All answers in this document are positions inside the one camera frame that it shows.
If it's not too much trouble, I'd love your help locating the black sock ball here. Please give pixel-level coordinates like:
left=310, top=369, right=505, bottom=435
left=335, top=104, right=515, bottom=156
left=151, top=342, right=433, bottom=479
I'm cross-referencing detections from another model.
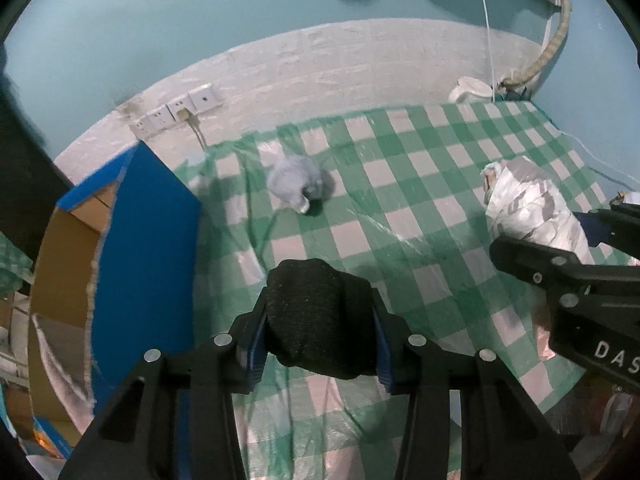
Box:
left=265, top=259, right=378, bottom=380

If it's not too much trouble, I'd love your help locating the grey white plastic-wrapped bundle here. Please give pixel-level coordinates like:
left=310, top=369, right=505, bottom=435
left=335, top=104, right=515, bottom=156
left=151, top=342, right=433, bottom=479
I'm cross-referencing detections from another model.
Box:
left=482, top=156, right=593, bottom=263

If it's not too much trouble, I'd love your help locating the blue cardboard box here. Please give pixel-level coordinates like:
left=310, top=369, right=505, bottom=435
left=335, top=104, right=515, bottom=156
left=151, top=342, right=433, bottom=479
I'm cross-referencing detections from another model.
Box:
left=28, top=143, right=201, bottom=430

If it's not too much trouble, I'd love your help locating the green checkered tablecloth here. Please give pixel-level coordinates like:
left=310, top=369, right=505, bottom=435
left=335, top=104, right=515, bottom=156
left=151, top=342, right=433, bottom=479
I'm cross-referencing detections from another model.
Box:
left=171, top=101, right=637, bottom=480

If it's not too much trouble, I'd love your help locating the small grey sock ball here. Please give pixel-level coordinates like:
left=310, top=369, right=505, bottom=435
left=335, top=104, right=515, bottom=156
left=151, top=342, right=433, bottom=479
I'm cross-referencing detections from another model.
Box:
left=267, top=155, right=324, bottom=214

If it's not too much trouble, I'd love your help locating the braided beige hose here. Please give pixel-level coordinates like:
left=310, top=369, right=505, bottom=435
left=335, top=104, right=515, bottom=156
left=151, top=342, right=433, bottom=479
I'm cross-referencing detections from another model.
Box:
left=502, top=0, right=574, bottom=91

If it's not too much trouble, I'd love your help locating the white wall socket strip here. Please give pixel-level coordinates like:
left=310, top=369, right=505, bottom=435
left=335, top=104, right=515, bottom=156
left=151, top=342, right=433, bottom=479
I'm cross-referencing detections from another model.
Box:
left=129, top=84, right=224, bottom=139

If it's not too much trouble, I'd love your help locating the white hanging cable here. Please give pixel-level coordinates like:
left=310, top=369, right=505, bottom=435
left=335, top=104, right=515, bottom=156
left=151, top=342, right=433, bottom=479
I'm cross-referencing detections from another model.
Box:
left=476, top=0, right=499, bottom=101

